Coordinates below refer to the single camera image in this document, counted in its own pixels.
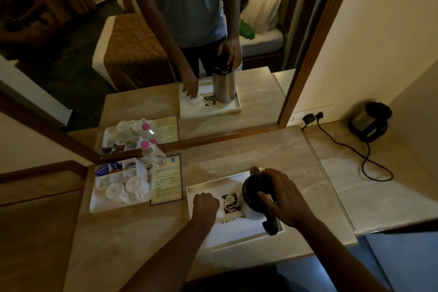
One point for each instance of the person's left fingers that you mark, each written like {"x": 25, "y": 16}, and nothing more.
{"x": 205, "y": 198}

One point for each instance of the person's right hand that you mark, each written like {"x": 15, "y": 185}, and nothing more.
{"x": 291, "y": 201}

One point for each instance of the white compartment tray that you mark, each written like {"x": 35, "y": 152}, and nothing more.
{"x": 102, "y": 204}

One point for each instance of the brown wooden cabinet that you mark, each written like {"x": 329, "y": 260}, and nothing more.
{"x": 37, "y": 233}

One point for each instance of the black printed paper coaster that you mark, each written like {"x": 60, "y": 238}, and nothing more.
{"x": 230, "y": 201}

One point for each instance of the wooden framed wall mirror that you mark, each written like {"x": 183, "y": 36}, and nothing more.
{"x": 320, "y": 45}

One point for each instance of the person's right forearm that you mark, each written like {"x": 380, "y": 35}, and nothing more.
{"x": 337, "y": 257}

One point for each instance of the large white tray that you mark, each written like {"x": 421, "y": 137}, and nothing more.
{"x": 227, "y": 233}

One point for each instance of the black plug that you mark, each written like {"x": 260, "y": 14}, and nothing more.
{"x": 320, "y": 115}

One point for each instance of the metal spoon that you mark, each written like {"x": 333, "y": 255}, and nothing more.
{"x": 149, "y": 170}

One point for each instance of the black electric kettle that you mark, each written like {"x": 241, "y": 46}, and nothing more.
{"x": 371, "y": 120}

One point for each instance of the white cup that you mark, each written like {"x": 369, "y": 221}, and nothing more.
{"x": 114, "y": 192}
{"x": 133, "y": 185}

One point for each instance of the person's left hand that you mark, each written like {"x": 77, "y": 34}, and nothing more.
{"x": 206, "y": 206}

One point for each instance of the black plug adapter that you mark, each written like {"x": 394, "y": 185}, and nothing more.
{"x": 309, "y": 120}

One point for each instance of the person's right thumb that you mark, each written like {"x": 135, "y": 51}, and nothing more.
{"x": 267, "y": 198}

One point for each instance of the pink capped water bottle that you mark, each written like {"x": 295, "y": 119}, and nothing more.
{"x": 150, "y": 155}

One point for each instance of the framed information card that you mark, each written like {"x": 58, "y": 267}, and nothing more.
{"x": 167, "y": 179}

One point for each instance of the blue sachet packet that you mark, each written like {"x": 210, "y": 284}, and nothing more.
{"x": 101, "y": 170}

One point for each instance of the person's left forearm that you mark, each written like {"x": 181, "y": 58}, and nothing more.
{"x": 171, "y": 257}

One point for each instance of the brown sachets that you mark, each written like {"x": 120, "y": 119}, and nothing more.
{"x": 129, "y": 165}

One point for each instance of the steel kettle with black lid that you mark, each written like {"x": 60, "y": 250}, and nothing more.
{"x": 253, "y": 189}

